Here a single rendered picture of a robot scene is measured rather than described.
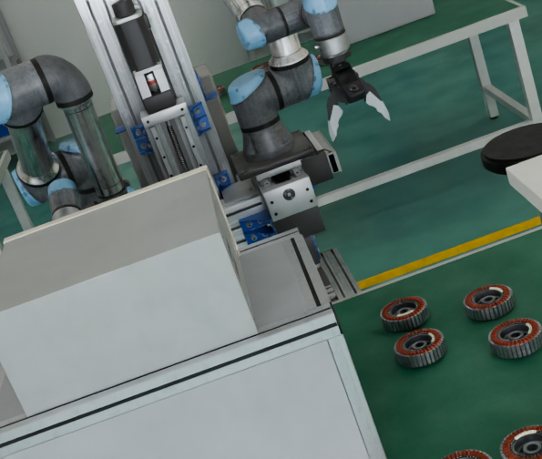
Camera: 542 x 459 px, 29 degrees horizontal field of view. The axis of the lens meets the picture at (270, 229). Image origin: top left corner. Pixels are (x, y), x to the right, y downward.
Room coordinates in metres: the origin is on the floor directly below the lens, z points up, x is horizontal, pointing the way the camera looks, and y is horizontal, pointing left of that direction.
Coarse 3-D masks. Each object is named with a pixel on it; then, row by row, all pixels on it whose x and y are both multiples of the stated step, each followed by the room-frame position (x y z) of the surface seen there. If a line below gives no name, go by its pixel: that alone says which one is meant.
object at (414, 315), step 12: (408, 300) 2.21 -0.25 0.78; (420, 300) 2.19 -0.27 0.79; (384, 312) 2.19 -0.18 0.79; (396, 312) 2.21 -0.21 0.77; (408, 312) 2.15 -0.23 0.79; (420, 312) 2.14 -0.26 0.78; (384, 324) 2.17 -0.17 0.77; (396, 324) 2.14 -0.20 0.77; (408, 324) 2.13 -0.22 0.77; (420, 324) 2.14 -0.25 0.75
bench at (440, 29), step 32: (448, 0) 5.24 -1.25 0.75; (480, 0) 5.00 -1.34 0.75; (384, 32) 5.06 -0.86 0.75; (416, 32) 4.83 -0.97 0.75; (448, 32) 4.63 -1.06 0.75; (480, 32) 4.61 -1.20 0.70; (512, 32) 4.64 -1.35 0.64; (256, 64) 5.38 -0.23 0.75; (352, 64) 4.68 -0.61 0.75; (384, 64) 4.61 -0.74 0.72; (480, 64) 5.42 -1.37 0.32; (224, 96) 4.95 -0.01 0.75; (512, 128) 4.65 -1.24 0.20; (128, 160) 4.61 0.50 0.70; (416, 160) 4.68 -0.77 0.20; (352, 192) 4.65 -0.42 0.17
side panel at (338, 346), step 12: (336, 336) 1.63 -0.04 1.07; (336, 348) 1.62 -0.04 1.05; (336, 360) 1.62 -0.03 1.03; (348, 360) 1.62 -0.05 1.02; (348, 372) 1.63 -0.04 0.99; (348, 384) 1.62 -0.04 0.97; (360, 384) 1.62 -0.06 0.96; (348, 396) 1.62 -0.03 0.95; (360, 396) 1.62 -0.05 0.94; (360, 408) 1.63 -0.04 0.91; (360, 420) 1.62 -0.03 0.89; (372, 420) 1.62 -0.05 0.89; (360, 432) 1.62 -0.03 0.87; (372, 432) 1.62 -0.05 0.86; (372, 444) 1.63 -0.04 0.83; (372, 456) 1.62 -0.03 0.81; (384, 456) 1.62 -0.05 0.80
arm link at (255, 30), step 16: (224, 0) 2.64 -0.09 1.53; (240, 0) 2.57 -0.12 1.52; (256, 0) 2.56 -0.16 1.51; (240, 16) 2.54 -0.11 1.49; (256, 16) 2.49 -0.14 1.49; (272, 16) 2.48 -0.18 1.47; (240, 32) 2.48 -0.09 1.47; (256, 32) 2.47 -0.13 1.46; (272, 32) 2.47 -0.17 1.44; (288, 32) 2.49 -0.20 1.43
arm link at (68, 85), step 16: (48, 64) 2.55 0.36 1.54; (64, 64) 2.57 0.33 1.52; (48, 80) 2.53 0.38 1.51; (64, 80) 2.54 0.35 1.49; (80, 80) 2.57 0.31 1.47; (64, 96) 2.55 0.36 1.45; (80, 96) 2.56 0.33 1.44; (64, 112) 2.60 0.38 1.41; (80, 112) 2.58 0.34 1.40; (96, 112) 2.61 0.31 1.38; (80, 128) 2.58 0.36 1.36; (96, 128) 2.59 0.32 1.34; (80, 144) 2.60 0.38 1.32; (96, 144) 2.59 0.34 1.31; (96, 160) 2.59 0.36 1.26; (112, 160) 2.62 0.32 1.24; (96, 176) 2.60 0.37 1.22; (112, 176) 2.61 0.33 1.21; (112, 192) 2.61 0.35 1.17; (128, 192) 2.64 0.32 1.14
